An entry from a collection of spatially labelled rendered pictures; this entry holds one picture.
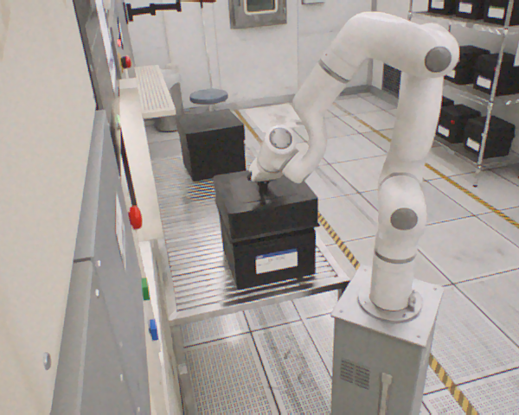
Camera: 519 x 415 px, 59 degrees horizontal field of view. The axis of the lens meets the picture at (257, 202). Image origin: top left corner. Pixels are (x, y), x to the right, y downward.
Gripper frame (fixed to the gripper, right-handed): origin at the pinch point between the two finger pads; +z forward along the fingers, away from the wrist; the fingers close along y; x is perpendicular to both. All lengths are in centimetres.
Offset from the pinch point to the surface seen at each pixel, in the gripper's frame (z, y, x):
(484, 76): 139, -218, -100
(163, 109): 140, 24, -107
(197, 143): 60, 13, -43
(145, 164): 1.9, 35.8, -12.3
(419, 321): -7, -34, 53
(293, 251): 5.3, -5.7, 23.6
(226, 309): 9.2, 18.8, 36.8
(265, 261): 6.6, 3.9, 24.9
